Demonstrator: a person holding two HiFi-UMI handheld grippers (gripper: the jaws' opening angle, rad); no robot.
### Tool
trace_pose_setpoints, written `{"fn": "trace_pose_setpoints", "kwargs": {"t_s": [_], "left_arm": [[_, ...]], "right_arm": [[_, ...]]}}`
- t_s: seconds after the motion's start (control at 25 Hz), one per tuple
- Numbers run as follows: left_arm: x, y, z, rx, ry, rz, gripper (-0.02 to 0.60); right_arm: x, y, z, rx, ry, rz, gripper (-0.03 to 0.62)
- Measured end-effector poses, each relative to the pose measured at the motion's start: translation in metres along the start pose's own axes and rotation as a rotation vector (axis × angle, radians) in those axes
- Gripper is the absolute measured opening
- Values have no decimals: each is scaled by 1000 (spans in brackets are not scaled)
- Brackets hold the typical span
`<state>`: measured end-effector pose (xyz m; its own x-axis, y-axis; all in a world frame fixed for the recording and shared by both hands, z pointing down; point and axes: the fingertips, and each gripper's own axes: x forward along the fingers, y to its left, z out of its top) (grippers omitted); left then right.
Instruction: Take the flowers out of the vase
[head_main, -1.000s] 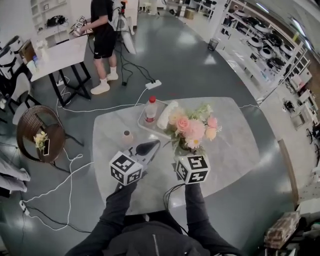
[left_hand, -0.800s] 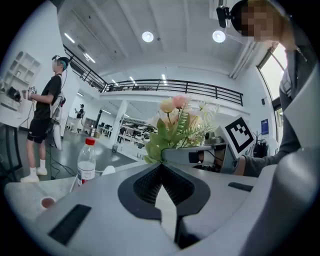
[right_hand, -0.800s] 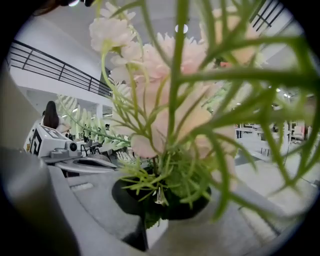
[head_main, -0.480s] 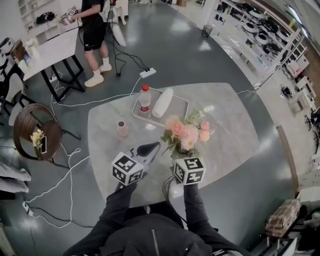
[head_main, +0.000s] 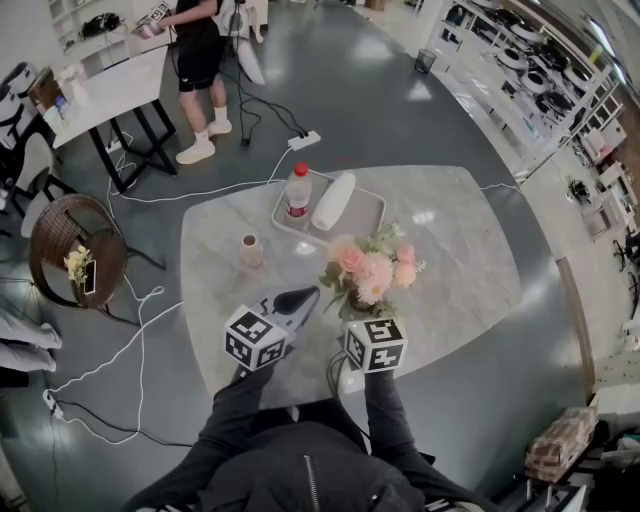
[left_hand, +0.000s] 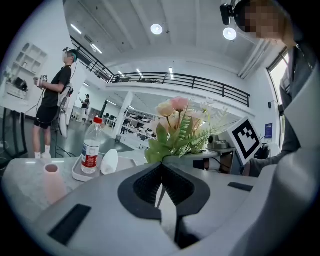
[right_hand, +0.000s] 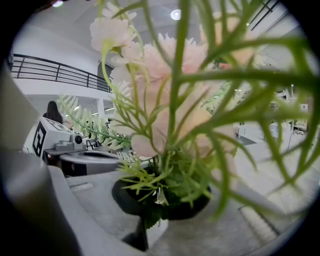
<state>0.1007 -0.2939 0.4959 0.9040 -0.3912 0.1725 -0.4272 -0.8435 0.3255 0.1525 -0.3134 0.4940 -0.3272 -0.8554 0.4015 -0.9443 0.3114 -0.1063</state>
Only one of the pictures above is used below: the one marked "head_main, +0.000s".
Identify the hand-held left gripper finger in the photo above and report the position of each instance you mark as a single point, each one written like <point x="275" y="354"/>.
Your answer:
<point x="297" y="302"/>

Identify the person's black trousers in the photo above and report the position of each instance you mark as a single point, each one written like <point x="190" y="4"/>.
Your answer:
<point x="320" y="415"/>

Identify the black and white machine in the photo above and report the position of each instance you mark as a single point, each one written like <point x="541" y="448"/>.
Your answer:
<point x="17" y="105"/>

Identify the brown wicker chair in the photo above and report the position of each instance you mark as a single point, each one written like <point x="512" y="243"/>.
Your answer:
<point x="107" y="255"/>

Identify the person's black jacket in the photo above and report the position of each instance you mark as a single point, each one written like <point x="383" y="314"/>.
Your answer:
<point x="300" y="475"/>

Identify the white shelving rack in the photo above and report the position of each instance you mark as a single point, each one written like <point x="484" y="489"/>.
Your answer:
<point x="540" y="80"/>

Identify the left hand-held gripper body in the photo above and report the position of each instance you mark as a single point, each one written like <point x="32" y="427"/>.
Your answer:
<point x="255" y="340"/>

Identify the large white power strip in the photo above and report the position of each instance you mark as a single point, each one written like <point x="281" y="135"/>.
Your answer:
<point x="304" y="140"/>

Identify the person's right forearm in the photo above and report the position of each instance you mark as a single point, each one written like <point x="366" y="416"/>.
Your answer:
<point x="387" y="415"/>

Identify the brown cardboard box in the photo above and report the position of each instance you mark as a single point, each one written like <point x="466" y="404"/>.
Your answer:
<point x="45" y="90"/>

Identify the grey upholstered chair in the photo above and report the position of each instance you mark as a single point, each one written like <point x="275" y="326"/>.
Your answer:
<point x="37" y="175"/>

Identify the blue label bottle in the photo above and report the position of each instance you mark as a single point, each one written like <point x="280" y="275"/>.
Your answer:
<point x="61" y="106"/>

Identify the person's left forearm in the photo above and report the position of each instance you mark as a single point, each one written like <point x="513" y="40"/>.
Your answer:
<point x="240" y="405"/>

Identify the grey marble table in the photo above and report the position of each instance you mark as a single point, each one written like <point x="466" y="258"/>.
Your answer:
<point x="450" y="240"/>

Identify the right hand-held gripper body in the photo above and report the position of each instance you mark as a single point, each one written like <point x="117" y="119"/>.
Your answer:
<point x="377" y="345"/>

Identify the white rectangular tray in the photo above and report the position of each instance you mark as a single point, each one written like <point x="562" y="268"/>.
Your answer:
<point x="362" y="210"/>

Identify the white oval dish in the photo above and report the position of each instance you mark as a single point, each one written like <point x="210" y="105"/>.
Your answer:
<point x="332" y="202"/>

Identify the taped cardboard box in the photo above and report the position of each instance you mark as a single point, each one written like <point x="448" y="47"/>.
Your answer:
<point x="562" y="445"/>

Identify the white table with black legs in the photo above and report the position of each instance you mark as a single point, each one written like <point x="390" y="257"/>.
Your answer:
<point x="125" y="85"/>

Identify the white smartphone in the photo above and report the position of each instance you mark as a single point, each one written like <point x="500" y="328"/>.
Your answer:
<point x="90" y="277"/>

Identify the clear bottle with red cap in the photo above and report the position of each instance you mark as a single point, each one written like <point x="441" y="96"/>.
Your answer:
<point x="298" y="197"/>

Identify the black bag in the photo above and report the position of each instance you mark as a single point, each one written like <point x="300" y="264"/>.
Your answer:
<point x="100" y="25"/>

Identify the yellow flower bunch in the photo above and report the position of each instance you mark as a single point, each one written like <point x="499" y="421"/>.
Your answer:
<point x="77" y="262"/>

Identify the black mesh waste bin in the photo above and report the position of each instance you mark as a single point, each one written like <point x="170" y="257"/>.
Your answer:
<point x="425" y="61"/>

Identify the white wall bookshelf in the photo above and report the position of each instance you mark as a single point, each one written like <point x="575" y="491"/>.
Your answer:
<point x="70" y="25"/>

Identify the pink ribbed vase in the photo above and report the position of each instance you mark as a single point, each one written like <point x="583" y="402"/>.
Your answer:
<point x="251" y="250"/>

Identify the pink flowers bouquet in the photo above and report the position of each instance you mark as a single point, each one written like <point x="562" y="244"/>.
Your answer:
<point x="370" y="270"/>

